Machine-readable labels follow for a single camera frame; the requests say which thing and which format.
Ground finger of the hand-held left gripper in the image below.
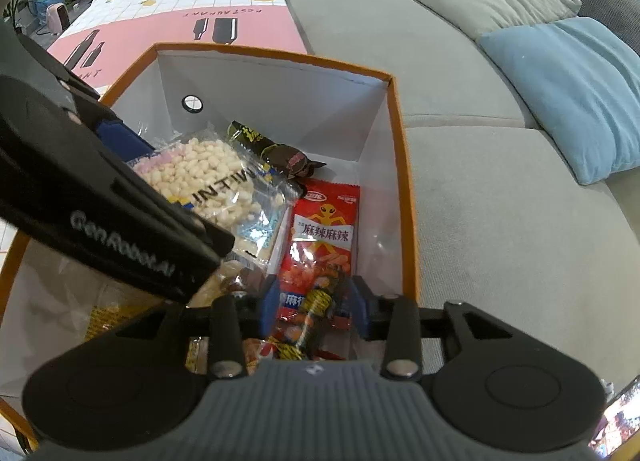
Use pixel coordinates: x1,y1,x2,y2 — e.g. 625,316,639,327
15,31,154,163

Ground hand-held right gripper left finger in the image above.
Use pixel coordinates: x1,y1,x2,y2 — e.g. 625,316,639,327
112,275,281,381

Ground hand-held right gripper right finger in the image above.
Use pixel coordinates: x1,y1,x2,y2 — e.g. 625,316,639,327
350,275,507,381

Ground yellow and black sausage stick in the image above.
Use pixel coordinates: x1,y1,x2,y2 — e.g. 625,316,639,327
272,286,351,362

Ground red snack packet alien print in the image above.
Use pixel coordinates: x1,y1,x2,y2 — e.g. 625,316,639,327
277,178,362,332

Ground clear bag of white puffs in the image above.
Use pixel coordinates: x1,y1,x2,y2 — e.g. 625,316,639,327
127,128,301,262

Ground orange cardboard box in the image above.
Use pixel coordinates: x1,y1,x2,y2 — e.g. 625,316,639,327
0,41,418,452

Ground pink and white printed tablecloth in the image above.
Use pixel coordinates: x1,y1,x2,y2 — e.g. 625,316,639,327
0,0,308,107

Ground pink space heater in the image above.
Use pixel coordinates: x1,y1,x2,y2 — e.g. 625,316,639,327
45,2,70,34

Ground grey sofa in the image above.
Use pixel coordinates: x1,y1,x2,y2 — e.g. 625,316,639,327
272,0,640,392

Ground smartphone with lit screen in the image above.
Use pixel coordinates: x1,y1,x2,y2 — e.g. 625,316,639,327
590,376,640,459

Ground blue cushion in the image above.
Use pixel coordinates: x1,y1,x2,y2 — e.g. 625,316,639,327
477,16,640,187

